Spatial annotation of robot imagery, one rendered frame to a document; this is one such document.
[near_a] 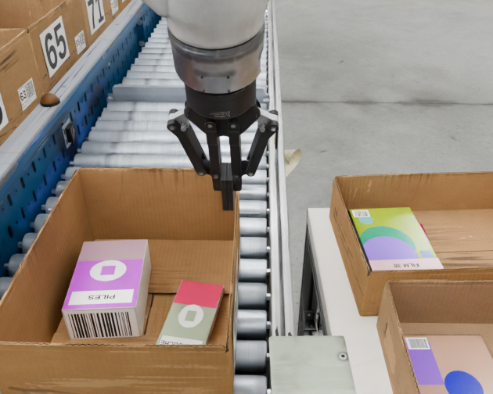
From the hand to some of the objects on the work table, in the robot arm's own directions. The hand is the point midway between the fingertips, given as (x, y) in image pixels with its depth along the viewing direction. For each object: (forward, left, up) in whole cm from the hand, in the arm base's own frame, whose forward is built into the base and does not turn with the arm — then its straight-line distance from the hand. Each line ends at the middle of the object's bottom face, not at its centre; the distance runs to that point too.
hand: (228, 187), depth 68 cm
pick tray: (-39, -13, -28) cm, 50 cm away
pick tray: (-40, +18, -28) cm, 52 cm away
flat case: (-30, +16, -27) cm, 44 cm away
